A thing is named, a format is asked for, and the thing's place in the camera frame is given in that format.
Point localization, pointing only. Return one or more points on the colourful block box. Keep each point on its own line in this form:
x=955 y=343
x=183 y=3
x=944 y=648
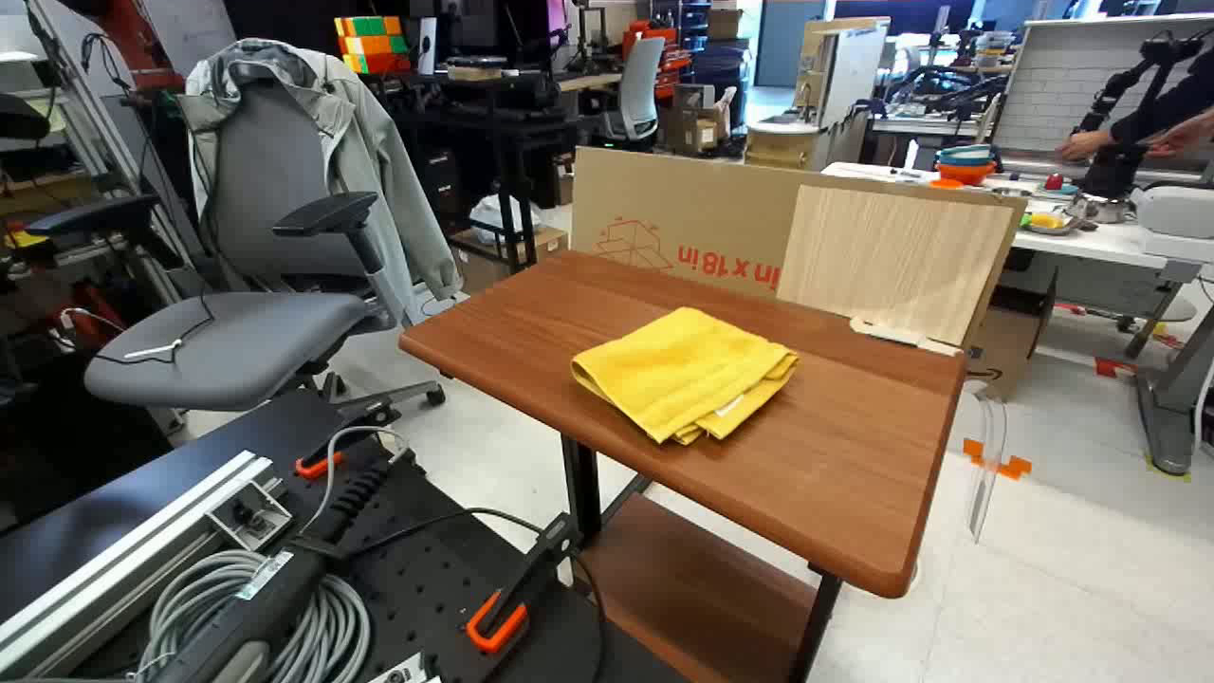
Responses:
x=368 y=44

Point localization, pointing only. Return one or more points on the gray office chair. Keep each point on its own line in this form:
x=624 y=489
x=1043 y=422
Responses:
x=229 y=343

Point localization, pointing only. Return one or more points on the orange blue bowl stack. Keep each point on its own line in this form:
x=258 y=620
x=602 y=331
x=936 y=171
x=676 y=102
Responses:
x=968 y=163

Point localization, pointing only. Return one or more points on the wooden desk shelf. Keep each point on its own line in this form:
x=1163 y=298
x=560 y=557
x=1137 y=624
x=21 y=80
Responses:
x=685 y=593

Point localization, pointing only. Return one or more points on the dark sleeved person arm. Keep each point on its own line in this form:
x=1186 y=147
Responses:
x=1171 y=107

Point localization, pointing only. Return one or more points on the black background desk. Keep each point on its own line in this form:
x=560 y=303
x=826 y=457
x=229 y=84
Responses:
x=506 y=116

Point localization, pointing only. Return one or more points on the clear plastic stand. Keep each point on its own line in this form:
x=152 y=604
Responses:
x=986 y=481

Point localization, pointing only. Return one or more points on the orange floor tape marker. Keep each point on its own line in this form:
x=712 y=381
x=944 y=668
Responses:
x=1011 y=469

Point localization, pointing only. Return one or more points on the white perforated panel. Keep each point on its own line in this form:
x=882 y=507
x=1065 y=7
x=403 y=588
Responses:
x=1048 y=78

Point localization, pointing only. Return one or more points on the white workbench table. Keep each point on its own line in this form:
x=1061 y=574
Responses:
x=1176 y=381

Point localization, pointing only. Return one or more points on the aluminium extrusion rail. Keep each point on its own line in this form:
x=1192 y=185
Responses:
x=125 y=537

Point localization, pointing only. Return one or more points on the beige tall box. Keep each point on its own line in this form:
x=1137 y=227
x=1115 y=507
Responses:
x=839 y=69

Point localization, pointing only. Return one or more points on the black perforated mounting board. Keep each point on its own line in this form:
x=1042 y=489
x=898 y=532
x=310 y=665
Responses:
x=417 y=572

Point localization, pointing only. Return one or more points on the yellow towel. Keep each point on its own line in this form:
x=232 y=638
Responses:
x=685 y=373

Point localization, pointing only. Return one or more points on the black background robot arm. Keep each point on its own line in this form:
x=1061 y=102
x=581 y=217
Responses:
x=1115 y=166

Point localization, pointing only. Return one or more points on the light gray jacket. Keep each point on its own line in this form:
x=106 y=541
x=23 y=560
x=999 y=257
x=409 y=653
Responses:
x=380 y=166

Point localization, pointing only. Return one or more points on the silver metal bracket box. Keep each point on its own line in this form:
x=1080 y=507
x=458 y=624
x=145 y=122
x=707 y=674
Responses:
x=253 y=514

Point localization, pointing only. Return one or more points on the brown cardboard sheet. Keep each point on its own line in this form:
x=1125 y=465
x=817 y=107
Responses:
x=685 y=216

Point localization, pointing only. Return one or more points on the light wooden panel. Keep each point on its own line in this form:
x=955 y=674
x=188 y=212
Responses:
x=898 y=251

